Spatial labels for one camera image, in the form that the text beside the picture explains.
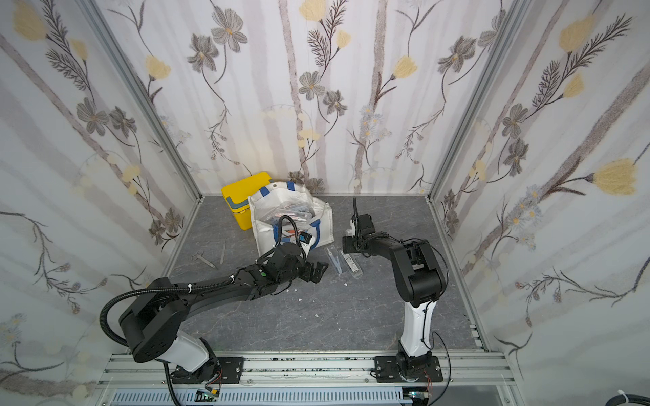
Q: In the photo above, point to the clear long compass case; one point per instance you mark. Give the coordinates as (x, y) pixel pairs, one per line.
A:
(299, 211)

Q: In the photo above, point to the metal scalpel handle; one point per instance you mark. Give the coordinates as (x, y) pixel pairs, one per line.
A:
(222, 253)

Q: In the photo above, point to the yellow plastic lidded box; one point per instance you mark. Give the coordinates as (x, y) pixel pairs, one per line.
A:
(237, 194)

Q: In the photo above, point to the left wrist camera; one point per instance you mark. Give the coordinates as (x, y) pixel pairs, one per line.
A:
(305, 239)

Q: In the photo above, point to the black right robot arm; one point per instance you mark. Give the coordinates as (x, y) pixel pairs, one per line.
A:
(420, 283)

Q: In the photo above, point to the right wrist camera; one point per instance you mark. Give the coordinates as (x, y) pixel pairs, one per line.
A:
(350, 233)

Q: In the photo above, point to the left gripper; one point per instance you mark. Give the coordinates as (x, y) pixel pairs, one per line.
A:
(319, 271)

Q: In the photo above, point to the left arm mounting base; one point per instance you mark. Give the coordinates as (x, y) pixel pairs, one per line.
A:
(227, 370)

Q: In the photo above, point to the right arm mounting base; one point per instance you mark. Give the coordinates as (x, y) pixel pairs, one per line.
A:
(402, 368)

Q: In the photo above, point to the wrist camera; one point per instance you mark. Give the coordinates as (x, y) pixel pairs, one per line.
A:
(305, 239)
(350, 233)

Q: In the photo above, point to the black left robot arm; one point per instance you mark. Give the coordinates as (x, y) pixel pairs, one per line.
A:
(147, 321)

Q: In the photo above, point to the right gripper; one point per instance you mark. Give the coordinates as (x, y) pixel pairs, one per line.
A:
(360, 233)

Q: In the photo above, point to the white canvas cartoon tote bag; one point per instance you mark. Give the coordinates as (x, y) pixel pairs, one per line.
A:
(267, 234)

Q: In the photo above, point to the aluminium front rail frame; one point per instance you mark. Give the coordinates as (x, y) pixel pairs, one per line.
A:
(461, 377)

